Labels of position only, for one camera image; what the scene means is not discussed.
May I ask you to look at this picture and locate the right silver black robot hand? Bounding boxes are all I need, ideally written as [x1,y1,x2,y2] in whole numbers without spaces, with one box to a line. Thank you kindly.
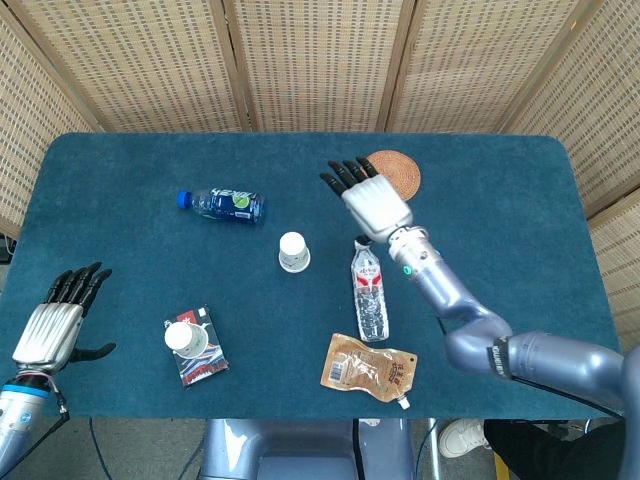
[318,155,416,245]

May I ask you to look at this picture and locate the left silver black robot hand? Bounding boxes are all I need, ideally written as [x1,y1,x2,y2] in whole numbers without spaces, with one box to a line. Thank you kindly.
[10,261,117,375]

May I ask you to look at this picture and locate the white paper cup green flower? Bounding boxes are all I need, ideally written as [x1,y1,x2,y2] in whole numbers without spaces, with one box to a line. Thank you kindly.
[163,321,210,358]

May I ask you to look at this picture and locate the blue label drink bottle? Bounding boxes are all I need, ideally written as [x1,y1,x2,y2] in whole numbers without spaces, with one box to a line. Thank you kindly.
[176,187,267,225]

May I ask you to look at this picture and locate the grey robot base column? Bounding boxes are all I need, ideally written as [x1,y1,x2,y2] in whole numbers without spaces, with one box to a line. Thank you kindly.
[199,418,416,480]

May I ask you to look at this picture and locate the white paper cup blue flower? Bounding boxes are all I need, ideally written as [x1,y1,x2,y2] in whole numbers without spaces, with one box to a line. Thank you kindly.
[277,231,312,274]

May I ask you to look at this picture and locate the round woven rattan coaster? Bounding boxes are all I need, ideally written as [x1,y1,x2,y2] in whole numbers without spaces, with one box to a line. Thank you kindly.
[367,149,422,203]

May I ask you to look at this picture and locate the clear water bottle red label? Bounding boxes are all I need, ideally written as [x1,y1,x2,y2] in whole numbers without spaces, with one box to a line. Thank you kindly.
[350,238,391,343]

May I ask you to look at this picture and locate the teal table cloth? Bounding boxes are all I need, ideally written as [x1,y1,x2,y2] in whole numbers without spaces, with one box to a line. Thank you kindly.
[0,132,624,421]

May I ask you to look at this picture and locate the dark palace print card box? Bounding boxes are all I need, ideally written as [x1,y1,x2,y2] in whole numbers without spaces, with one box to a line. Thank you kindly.
[162,304,231,390]

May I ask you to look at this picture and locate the brown spout drink pouch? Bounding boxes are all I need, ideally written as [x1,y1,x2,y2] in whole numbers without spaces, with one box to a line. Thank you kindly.
[319,332,419,410]

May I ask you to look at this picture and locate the white sneaker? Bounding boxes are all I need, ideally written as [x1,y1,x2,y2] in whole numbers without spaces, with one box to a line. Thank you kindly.
[439,418,494,459]

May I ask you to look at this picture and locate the black trouser leg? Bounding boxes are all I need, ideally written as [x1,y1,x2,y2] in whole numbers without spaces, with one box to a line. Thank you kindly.
[482,419,626,480]

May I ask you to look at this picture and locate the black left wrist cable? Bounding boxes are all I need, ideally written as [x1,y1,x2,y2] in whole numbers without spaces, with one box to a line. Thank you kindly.
[9,372,71,480]

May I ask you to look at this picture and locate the blue floor cable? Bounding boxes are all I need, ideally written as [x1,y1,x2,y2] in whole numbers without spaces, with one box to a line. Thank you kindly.
[88,418,110,480]

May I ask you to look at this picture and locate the black base cable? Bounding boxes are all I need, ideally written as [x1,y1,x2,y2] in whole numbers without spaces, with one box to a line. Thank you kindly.
[352,418,363,480]

